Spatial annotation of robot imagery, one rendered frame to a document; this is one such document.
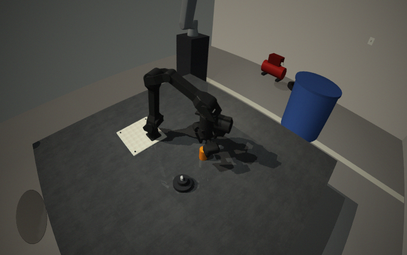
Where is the orange cylinder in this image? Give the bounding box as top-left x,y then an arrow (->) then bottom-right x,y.
199,146 -> 207,161

